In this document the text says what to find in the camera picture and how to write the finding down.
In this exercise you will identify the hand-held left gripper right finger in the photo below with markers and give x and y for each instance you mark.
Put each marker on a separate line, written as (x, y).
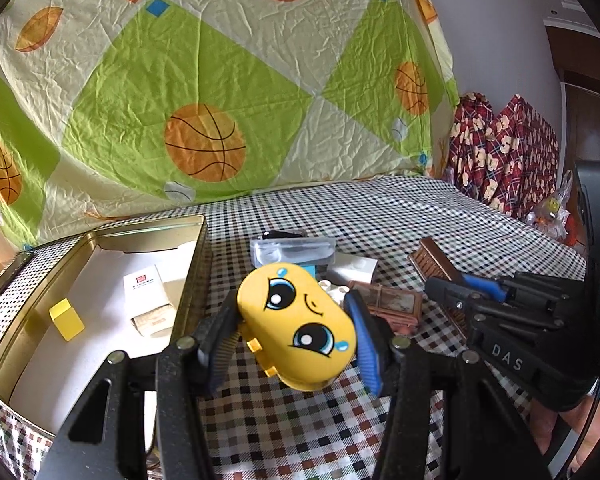
(367, 355)

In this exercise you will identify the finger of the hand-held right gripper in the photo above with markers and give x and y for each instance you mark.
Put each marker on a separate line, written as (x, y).
(530, 355)
(485, 285)

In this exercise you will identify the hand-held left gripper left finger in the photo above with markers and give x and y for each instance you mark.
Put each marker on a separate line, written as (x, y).
(220, 347)

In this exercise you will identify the yellow cartoon face toy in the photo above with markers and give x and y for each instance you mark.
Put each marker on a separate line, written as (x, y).
(290, 320)

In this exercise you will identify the gold tin box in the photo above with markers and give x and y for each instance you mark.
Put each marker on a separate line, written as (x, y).
(195, 270)

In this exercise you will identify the white block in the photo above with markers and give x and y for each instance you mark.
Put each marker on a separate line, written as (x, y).
(352, 270)

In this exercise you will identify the teal printed block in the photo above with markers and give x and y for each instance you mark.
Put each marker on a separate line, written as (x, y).
(307, 267)

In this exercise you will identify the person's right hand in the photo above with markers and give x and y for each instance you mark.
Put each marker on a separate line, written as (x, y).
(550, 425)

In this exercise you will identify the clear plastic toy bag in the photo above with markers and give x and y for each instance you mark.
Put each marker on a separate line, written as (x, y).
(555, 205)

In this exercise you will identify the brown ridged toy piece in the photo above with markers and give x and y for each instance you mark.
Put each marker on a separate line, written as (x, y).
(432, 260)

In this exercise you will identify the clear white brick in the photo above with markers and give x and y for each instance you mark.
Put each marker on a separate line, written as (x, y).
(330, 287)

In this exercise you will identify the white paper booklet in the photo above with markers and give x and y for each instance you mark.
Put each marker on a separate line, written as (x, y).
(145, 290)

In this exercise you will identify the brown wooden door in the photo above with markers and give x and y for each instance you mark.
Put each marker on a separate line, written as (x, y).
(590, 110)

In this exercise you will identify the red floral plaid cloth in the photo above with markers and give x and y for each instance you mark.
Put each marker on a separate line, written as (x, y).
(505, 160)

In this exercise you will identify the clear plastic packet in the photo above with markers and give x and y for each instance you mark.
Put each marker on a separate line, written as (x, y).
(290, 250)

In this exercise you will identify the checkered tablecloth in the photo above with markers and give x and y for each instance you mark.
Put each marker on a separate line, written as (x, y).
(380, 220)

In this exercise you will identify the white paper box liner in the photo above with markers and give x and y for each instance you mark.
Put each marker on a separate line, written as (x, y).
(105, 280)

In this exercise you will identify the plain yellow block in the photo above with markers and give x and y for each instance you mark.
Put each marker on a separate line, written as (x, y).
(67, 320)

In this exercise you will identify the silver metal bar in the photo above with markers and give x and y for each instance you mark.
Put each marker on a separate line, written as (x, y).
(10, 272)

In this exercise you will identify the basketball print bed sheet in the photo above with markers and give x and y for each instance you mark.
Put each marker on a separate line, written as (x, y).
(130, 60)

